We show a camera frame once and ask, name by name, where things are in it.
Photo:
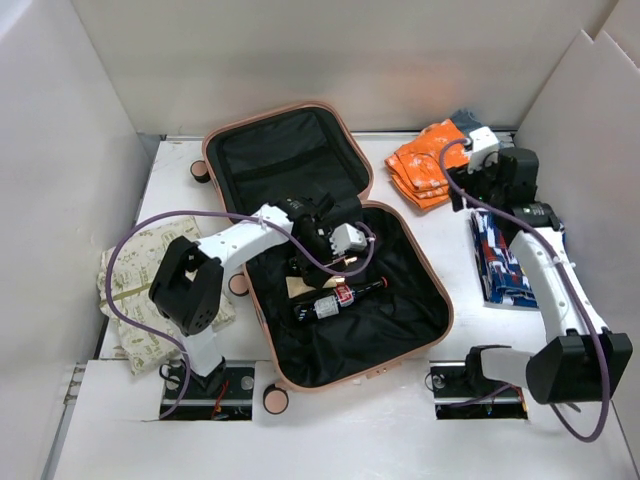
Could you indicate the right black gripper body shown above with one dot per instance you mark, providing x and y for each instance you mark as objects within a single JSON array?
[{"x": 481, "y": 183}]

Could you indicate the grey folded cloth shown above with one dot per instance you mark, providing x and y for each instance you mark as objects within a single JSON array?
[{"x": 465, "y": 121}]

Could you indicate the orange white folded cloth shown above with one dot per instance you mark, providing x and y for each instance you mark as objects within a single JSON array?
[{"x": 414, "y": 167}]

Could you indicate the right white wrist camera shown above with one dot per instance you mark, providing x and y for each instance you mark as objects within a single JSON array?
[{"x": 482, "y": 141}]

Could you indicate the large gold cosmetic tube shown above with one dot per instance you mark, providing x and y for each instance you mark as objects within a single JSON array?
[{"x": 296, "y": 286}]

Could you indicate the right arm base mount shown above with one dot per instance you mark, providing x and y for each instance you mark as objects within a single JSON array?
[{"x": 459, "y": 396}]

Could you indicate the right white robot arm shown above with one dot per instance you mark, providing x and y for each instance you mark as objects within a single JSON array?
[{"x": 582, "y": 360}]

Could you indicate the front cola bottle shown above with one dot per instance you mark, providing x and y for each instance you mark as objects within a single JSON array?
[{"x": 330, "y": 302}]

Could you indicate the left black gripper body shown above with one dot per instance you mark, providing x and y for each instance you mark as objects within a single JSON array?
[{"x": 318, "y": 243}]

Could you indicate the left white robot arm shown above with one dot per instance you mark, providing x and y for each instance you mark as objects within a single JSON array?
[{"x": 188, "y": 285}]

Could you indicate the blue white red cloth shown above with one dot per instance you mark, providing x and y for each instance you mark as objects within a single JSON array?
[{"x": 503, "y": 280}]

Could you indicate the pink hard-shell suitcase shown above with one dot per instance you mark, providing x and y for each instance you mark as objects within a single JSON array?
[{"x": 306, "y": 151}]

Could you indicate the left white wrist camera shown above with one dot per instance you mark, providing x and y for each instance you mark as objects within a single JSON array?
[{"x": 346, "y": 238}]

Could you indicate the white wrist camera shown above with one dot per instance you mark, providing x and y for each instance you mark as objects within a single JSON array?
[
  {"x": 482, "y": 141},
  {"x": 346, "y": 238}
]

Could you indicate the cream green printed cloth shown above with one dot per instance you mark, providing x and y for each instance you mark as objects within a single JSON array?
[{"x": 134, "y": 270}]

